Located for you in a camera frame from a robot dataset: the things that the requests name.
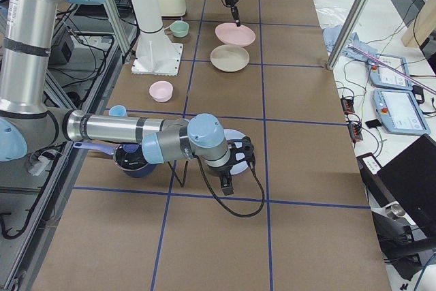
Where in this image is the pink plate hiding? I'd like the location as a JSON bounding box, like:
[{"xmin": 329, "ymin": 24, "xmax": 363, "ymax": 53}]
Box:
[{"xmin": 215, "ymin": 22, "xmax": 256, "ymax": 47}]

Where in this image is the green bowl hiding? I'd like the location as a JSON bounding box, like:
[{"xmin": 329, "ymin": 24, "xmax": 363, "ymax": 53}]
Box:
[{"xmin": 170, "ymin": 20, "xmax": 189, "ymax": 38}]

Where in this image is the cream plate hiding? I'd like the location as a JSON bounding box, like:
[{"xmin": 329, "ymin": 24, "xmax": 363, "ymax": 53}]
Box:
[{"xmin": 210, "ymin": 44, "xmax": 250, "ymax": 72}]

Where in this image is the far teach pendant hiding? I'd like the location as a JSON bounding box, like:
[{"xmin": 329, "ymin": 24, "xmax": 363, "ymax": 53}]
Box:
[{"xmin": 367, "ymin": 54, "xmax": 412, "ymax": 91}]

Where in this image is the light blue plate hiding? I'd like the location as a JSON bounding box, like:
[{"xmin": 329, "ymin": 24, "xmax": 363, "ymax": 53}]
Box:
[{"xmin": 224, "ymin": 129, "xmax": 248, "ymax": 175}]

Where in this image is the light blue cloth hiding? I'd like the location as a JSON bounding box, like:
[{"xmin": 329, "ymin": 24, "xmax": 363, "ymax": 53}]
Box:
[{"xmin": 322, "ymin": 25, "xmax": 377, "ymax": 63}]

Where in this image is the pink bowl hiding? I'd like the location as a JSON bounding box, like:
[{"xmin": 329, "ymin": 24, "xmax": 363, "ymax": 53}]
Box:
[{"xmin": 149, "ymin": 80, "xmax": 174, "ymax": 102}]

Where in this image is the light blue cup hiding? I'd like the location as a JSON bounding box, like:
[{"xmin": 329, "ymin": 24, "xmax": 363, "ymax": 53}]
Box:
[{"xmin": 108, "ymin": 105, "xmax": 127, "ymax": 117}]

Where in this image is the aluminium frame post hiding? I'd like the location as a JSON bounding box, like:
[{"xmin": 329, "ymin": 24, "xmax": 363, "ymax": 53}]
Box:
[{"xmin": 326, "ymin": 0, "xmax": 368, "ymax": 70}]

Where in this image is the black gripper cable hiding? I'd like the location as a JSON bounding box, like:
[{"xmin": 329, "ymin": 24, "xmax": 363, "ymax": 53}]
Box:
[{"xmin": 168, "ymin": 157, "xmax": 266, "ymax": 217}]

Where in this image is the dark blue pot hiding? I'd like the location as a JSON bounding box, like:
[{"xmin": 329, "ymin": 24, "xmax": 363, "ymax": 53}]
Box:
[{"xmin": 73, "ymin": 142, "xmax": 156, "ymax": 178}]

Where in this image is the glass pot lid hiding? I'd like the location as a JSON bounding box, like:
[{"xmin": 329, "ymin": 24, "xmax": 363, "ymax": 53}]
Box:
[{"xmin": 113, "ymin": 144, "xmax": 148, "ymax": 171}]

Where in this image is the near teach pendant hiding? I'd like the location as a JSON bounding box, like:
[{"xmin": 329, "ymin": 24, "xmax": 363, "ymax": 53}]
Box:
[{"xmin": 373, "ymin": 89, "xmax": 431, "ymax": 136}]

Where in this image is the teach pendant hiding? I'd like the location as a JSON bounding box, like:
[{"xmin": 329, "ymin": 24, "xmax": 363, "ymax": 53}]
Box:
[
  {"xmin": 373, "ymin": 89, "xmax": 431, "ymax": 136},
  {"xmin": 367, "ymin": 54, "xmax": 412, "ymax": 91}
]

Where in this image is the cream toaster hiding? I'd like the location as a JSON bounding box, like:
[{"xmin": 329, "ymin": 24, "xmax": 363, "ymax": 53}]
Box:
[{"xmin": 158, "ymin": 0, "xmax": 187, "ymax": 17}]

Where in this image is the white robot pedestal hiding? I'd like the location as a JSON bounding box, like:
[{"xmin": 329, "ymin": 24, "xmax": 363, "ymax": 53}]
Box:
[{"xmin": 131, "ymin": 0, "xmax": 183, "ymax": 76}]

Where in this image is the black laptop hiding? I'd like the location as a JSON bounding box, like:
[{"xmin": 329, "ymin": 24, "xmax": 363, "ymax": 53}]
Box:
[{"xmin": 377, "ymin": 134, "xmax": 435, "ymax": 236}]

